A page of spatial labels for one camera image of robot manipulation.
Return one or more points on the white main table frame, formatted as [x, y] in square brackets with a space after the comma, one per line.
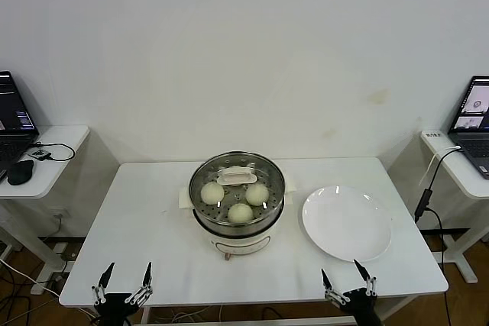
[146, 314]

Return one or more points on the small black hub box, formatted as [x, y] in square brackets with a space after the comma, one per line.
[40, 153]

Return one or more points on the white side table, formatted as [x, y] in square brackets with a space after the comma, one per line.
[447, 177]
[57, 173]

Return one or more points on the white wall socket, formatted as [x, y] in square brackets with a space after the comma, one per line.
[57, 214]

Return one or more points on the black computer mouse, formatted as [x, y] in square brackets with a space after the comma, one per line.
[21, 172]

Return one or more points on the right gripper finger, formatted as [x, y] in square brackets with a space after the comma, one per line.
[371, 286]
[329, 288]

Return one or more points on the white steamed baozi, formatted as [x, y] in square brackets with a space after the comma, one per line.
[212, 193]
[256, 193]
[240, 212]

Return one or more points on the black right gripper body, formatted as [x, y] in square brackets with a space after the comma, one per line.
[363, 307]

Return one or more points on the cream electric cooker base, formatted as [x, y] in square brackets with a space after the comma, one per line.
[240, 244]

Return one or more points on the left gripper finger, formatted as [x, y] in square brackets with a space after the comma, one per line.
[146, 284]
[100, 291]

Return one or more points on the floor power strip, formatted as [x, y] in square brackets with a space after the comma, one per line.
[64, 253]

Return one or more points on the grey laptop bright screen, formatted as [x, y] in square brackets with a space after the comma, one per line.
[473, 146]

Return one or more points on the black laptop dark screen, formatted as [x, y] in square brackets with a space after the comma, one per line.
[11, 112]

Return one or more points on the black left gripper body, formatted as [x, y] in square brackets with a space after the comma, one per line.
[112, 307]

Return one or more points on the white round plate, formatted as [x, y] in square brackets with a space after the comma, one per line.
[344, 223]

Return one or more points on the perforated steel steamer basket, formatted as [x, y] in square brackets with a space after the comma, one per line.
[237, 230]

